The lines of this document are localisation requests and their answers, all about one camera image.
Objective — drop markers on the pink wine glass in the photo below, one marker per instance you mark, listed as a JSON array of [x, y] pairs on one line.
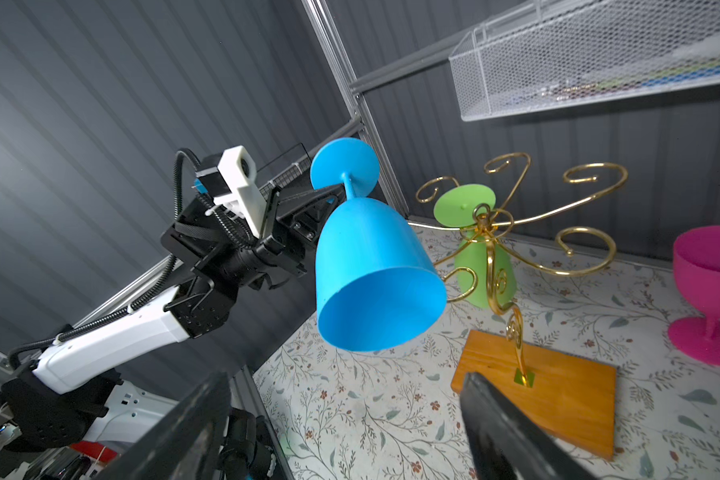
[[696, 272]]

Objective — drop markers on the blue wine glass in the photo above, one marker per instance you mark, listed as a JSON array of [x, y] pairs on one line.
[[376, 287]]

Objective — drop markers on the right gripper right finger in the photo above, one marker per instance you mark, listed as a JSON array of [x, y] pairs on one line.
[[504, 442]]

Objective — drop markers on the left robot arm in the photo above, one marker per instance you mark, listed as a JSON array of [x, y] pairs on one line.
[[67, 389]]

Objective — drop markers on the white wire mesh basket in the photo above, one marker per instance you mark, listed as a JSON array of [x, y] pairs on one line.
[[560, 54]]

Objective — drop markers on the floral table mat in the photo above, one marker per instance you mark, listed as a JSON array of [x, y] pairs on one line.
[[395, 413]]

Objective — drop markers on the gold wire glass rack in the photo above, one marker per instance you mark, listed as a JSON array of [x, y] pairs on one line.
[[570, 398]]

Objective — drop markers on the green wine glass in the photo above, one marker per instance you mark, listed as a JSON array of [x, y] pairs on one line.
[[496, 287]]

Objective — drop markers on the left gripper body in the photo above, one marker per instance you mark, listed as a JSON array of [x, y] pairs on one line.
[[293, 222]]

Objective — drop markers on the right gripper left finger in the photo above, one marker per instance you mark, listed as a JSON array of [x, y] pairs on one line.
[[186, 443]]

